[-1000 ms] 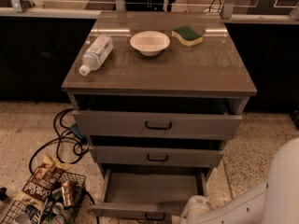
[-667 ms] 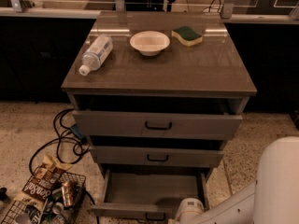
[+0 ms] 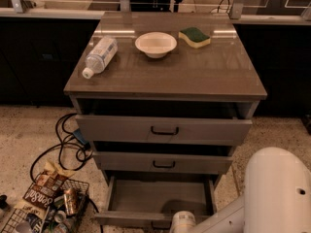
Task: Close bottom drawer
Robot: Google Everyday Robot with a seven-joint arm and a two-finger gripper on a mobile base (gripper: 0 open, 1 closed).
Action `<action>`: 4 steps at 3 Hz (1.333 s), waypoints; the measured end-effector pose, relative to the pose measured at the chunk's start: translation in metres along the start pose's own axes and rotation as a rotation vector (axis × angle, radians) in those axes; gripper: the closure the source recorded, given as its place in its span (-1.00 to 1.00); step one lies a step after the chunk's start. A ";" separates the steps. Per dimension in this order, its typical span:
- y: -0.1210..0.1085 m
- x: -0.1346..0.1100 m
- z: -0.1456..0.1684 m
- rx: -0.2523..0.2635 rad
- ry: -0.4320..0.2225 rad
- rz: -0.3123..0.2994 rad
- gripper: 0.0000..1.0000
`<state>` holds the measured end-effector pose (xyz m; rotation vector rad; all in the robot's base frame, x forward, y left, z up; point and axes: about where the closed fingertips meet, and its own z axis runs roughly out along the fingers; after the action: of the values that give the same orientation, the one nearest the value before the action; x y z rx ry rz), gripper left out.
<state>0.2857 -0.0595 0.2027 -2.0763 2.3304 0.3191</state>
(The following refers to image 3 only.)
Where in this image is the grey bottom drawer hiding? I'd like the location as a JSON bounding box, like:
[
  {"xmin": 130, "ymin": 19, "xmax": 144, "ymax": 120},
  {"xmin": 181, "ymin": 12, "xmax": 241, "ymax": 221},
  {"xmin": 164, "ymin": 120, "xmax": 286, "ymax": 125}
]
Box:
[{"xmin": 95, "ymin": 176, "xmax": 217, "ymax": 230}]

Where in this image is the grey drawer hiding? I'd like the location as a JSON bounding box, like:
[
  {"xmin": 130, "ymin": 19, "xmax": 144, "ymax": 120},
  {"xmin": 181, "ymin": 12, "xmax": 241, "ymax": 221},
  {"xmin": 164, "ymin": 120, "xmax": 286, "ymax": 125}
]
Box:
[
  {"xmin": 76, "ymin": 115, "xmax": 252, "ymax": 146},
  {"xmin": 93, "ymin": 151, "xmax": 232, "ymax": 175},
  {"xmin": 95, "ymin": 176, "xmax": 217, "ymax": 230}
]

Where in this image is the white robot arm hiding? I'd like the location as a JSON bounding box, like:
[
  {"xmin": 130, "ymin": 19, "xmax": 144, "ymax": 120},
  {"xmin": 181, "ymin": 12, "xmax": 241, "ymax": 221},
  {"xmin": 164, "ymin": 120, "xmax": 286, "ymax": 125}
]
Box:
[{"xmin": 169, "ymin": 147, "xmax": 311, "ymax": 233}]

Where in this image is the grey drawer cabinet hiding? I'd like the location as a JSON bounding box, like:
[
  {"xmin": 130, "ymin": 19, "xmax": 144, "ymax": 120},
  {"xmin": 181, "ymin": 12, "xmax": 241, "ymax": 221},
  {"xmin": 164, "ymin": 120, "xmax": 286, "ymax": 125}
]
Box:
[{"xmin": 65, "ymin": 13, "xmax": 266, "ymax": 179}]

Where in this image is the grey top drawer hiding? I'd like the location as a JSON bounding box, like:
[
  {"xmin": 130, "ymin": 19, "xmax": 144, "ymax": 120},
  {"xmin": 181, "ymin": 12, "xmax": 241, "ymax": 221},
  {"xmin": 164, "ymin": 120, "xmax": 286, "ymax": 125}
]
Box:
[{"xmin": 76, "ymin": 115, "xmax": 252, "ymax": 146}]

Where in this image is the grey middle drawer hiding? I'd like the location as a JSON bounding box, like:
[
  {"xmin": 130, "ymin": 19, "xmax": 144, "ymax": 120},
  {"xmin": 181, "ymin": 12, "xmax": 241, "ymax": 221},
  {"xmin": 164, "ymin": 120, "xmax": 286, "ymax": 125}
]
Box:
[{"xmin": 93, "ymin": 151, "xmax": 232, "ymax": 175}]

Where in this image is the white bowl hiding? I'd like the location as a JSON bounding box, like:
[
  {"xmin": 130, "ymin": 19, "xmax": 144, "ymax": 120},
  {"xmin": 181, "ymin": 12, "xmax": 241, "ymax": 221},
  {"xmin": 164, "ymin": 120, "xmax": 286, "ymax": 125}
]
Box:
[{"xmin": 135, "ymin": 32, "xmax": 177, "ymax": 58}]

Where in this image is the clear plastic water bottle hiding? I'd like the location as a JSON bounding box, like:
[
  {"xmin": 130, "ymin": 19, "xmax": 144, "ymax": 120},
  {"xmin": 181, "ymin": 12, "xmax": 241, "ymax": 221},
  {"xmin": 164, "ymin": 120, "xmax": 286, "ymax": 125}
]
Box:
[{"xmin": 82, "ymin": 36, "xmax": 118, "ymax": 79}]

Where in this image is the blue power plug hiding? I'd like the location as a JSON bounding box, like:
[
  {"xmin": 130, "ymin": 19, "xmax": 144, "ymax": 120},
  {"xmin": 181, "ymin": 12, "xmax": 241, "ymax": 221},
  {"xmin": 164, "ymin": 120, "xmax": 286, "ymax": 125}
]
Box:
[{"xmin": 73, "ymin": 129, "xmax": 89, "ymax": 148}]

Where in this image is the green yellow sponge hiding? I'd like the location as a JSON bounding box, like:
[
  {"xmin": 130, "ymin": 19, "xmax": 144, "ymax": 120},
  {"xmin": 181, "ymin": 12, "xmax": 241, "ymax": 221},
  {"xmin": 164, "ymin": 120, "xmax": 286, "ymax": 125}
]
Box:
[{"xmin": 178, "ymin": 27, "xmax": 211, "ymax": 49}]

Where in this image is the brown drink can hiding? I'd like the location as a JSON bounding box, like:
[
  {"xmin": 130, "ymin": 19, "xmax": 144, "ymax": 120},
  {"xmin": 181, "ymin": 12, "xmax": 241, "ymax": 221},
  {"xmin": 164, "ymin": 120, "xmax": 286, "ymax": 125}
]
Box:
[{"xmin": 63, "ymin": 188, "xmax": 79, "ymax": 216}]

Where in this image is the brown snack bag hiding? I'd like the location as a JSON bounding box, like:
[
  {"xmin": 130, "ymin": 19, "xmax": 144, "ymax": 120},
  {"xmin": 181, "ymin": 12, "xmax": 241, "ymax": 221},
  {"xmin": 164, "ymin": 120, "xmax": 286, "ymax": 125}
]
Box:
[{"xmin": 15, "ymin": 160, "xmax": 75, "ymax": 215}]

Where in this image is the black floor cable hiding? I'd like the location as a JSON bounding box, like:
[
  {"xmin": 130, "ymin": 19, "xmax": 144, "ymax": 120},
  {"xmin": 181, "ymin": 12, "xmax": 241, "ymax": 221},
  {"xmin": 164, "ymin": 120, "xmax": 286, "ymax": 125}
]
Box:
[{"xmin": 29, "ymin": 113, "xmax": 105, "ymax": 233}]

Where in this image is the black cable on counter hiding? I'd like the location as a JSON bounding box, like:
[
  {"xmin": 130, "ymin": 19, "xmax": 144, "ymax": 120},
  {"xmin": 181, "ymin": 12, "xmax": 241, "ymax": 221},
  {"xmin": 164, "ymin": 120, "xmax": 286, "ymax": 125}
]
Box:
[{"xmin": 209, "ymin": 0, "xmax": 231, "ymax": 14}]

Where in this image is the black wire basket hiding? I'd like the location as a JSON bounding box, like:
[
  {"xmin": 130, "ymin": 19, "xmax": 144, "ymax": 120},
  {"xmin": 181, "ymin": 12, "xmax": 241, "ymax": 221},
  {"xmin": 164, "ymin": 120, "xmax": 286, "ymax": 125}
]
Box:
[{"xmin": 1, "ymin": 180, "xmax": 89, "ymax": 233}]

